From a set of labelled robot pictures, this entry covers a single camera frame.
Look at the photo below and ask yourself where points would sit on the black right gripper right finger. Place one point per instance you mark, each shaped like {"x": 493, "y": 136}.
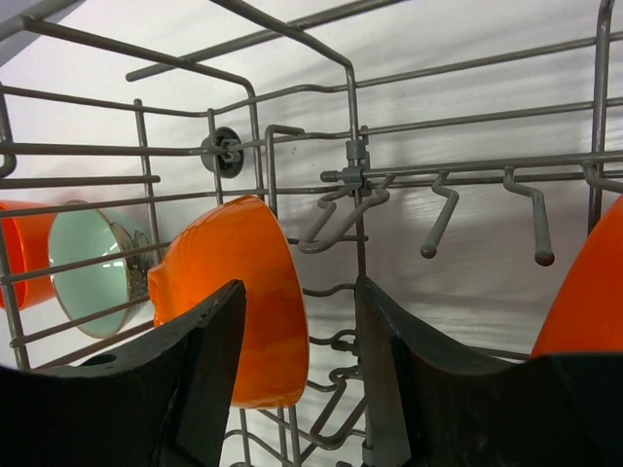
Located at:
{"x": 434, "y": 401}

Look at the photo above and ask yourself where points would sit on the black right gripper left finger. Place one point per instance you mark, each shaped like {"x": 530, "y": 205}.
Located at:
{"x": 162, "y": 399}

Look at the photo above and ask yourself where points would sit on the small white bowl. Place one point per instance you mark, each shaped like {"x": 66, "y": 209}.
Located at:
{"x": 242, "y": 239}

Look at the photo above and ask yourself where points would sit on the orange round bowl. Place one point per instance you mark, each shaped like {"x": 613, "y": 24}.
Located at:
{"x": 586, "y": 315}

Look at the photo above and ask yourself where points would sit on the grey wire dish rack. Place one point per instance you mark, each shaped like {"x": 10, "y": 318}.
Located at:
{"x": 465, "y": 190}

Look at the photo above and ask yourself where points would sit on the pale green ceramic bowl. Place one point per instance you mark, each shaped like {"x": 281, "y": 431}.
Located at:
{"x": 103, "y": 292}

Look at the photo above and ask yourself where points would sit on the orange square bowl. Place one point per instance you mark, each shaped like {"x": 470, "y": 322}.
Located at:
{"x": 27, "y": 246}

